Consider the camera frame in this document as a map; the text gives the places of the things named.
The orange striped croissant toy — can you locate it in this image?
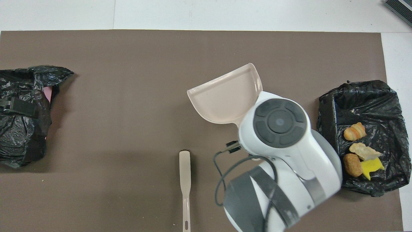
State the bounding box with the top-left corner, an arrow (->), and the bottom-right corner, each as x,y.
343,122 -> 367,141

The crumpled black trash bag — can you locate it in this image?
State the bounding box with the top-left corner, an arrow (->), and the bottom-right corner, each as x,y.
0,65 -> 74,169

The pale cream chunk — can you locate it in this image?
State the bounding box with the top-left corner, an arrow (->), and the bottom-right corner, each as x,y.
349,142 -> 382,161

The beige plastic dustpan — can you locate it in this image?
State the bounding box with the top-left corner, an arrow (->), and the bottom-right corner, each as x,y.
187,63 -> 263,125

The yellow sponge piece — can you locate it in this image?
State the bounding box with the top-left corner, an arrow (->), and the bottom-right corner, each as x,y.
360,158 -> 385,180

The brown bread roll toy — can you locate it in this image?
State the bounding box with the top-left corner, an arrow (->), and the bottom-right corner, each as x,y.
343,153 -> 363,177

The black bag lined open bin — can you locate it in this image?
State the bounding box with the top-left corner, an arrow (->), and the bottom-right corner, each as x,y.
316,80 -> 412,197

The dark grey ribbed panel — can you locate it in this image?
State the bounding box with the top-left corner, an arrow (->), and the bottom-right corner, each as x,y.
385,0 -> 412,28

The brown table mat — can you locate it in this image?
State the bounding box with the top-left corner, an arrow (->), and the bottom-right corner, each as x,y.
0,30 -> 404,232

